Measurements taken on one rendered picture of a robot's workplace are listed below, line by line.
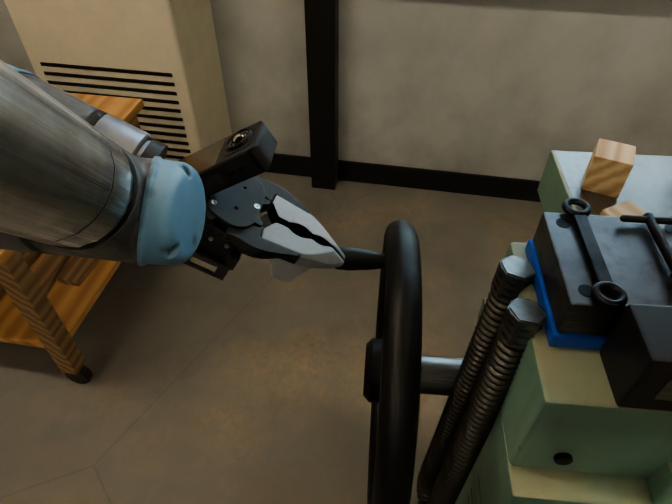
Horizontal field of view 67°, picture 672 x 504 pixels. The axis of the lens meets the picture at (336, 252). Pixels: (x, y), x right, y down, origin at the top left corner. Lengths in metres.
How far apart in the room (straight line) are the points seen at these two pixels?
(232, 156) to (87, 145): 0.16
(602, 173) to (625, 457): 0.30
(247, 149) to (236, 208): 0.08
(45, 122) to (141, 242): 0.11
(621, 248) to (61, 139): 0.33
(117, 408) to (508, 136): 1.51
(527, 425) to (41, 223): 0.31
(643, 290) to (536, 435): 0.11
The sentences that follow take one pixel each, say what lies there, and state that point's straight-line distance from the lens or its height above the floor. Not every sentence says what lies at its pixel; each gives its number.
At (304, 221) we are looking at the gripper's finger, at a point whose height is 0.90.
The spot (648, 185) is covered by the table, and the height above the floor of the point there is 0.90.
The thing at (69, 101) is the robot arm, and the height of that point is 1.02.
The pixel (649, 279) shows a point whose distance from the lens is 0.37.
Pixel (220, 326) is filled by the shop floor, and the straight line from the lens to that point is 1.58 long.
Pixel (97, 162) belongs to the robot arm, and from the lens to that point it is 0.30.
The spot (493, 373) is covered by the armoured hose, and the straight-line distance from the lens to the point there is 0.39.
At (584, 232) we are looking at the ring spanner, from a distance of 0.37.
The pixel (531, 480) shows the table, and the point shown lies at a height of 0.87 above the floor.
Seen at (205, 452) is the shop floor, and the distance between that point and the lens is 1.39.
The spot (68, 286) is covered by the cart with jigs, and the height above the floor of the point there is 0.18.
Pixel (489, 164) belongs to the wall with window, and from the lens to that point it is 2.00.
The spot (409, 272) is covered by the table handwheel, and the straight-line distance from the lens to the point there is 0.38.
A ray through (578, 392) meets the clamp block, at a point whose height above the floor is 0.96.
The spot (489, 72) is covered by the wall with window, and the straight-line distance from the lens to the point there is 1.83.
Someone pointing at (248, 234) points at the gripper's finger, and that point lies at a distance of 0.47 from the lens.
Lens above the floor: 1.23
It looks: 44 degrees down
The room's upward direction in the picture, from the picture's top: straight up
